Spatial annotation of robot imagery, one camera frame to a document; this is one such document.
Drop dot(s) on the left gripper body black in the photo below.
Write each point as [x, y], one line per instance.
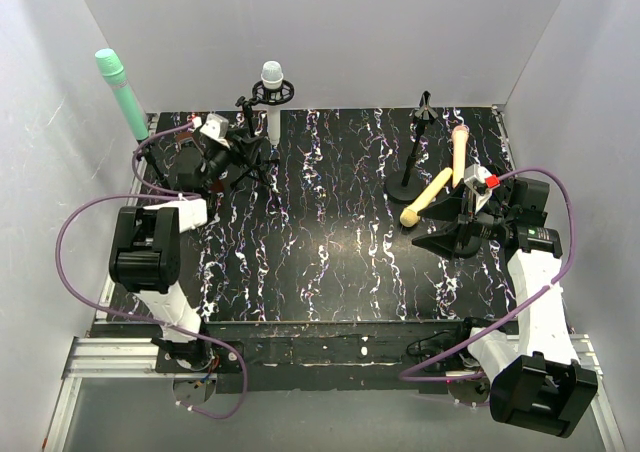
[235, 142]

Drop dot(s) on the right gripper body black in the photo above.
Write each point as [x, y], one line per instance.
[465, 224]

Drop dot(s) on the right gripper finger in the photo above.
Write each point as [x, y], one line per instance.
[447, 208]
[449, 242]

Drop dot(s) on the black tripod shock mount stand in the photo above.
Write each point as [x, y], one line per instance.
[258, 172]

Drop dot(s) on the white microphone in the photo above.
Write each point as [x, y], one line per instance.
[272, 78]

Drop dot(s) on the green microphone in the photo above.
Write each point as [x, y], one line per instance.
[113, 72]

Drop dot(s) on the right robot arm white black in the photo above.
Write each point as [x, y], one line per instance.
[539, 384]

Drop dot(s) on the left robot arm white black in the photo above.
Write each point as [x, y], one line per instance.
[146, 252]

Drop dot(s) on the black round base mic stand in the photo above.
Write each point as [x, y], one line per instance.
[404, 186]

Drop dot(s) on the small black clip mic stand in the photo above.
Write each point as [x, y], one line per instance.
[143, 151]

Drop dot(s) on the brown wooden metronome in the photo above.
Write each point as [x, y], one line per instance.
[187, 139]

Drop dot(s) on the yellow microphone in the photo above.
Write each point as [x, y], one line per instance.
[410, 214]

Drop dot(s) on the pink microphone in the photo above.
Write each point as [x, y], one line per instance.
[459, 137]

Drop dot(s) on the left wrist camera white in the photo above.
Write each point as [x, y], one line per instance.
[214, 127]

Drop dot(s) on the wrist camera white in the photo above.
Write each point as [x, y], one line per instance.
[481, 182]
[214, 127]

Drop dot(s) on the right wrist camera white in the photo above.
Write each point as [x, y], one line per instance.
[481, 182]

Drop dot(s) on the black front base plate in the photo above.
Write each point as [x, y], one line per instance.
[344, 356]

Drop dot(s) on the aluminium front rail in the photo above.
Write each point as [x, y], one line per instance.
[112, 358]

